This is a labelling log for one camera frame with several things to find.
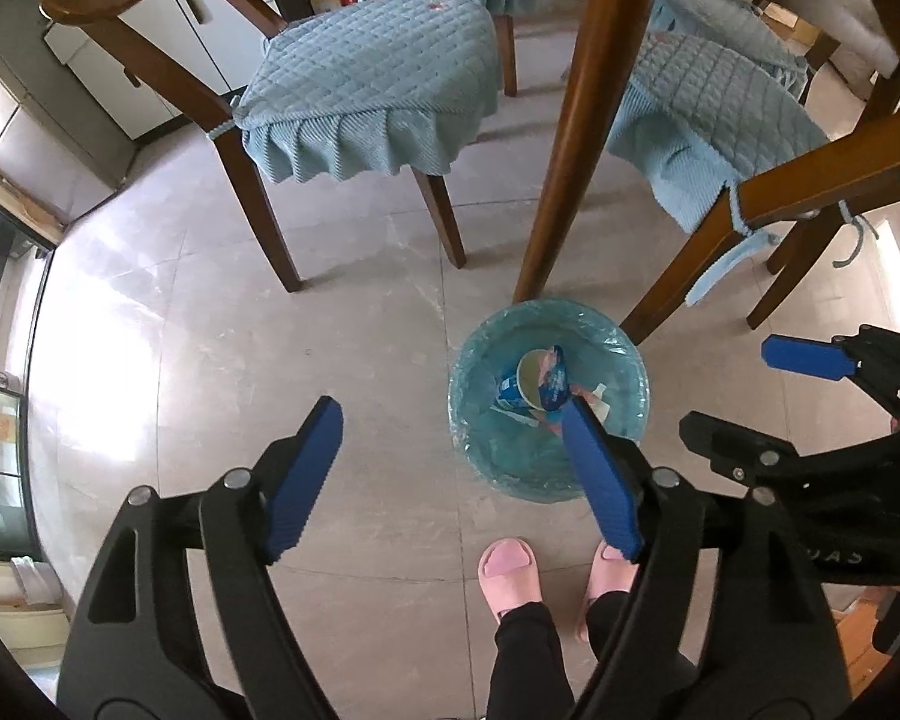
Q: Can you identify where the cardboard sheet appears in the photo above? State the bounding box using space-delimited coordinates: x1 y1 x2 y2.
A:
0 150 70 242

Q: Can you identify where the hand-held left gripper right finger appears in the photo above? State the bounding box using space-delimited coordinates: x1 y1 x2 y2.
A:
559 396 854 720

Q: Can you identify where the paper cup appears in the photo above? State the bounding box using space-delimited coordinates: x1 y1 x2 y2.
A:
516 345 575 413

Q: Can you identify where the white folded cloth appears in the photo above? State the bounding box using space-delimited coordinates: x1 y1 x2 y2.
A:
9 553 62 610

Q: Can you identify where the cardboard box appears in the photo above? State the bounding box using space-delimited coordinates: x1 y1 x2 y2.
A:
761 4 827 55

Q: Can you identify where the person's left leg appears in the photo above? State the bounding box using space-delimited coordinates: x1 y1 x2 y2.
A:
487 600 575 720

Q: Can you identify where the trash bin with blue liner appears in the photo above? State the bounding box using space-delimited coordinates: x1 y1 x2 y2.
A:
448 298 655 503

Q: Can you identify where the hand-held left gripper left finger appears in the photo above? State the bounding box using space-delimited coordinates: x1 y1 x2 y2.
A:
56 394 346 720

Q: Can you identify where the silver refrigerator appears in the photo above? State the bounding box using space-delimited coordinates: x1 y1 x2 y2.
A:
0 0 137 220

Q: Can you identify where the white cabinet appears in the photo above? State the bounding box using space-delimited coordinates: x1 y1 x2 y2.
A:
45 0 308 143

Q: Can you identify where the person's leg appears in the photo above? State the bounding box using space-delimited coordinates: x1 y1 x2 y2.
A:
487 600 575 720
589 589 632 665

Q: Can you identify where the blue wrapper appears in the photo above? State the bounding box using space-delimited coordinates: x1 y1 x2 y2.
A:
493 367 532 412

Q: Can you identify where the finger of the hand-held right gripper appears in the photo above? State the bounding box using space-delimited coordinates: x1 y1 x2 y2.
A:
679 410 818 500
761 324 900 436

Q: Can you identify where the person's right leg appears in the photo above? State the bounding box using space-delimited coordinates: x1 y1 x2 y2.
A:
589 589 632 665

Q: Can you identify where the wooden dining table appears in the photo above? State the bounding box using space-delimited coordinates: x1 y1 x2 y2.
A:
511 0 900 305

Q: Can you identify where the white pink wrapper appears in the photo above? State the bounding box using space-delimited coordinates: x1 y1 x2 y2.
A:
570 381 614 422

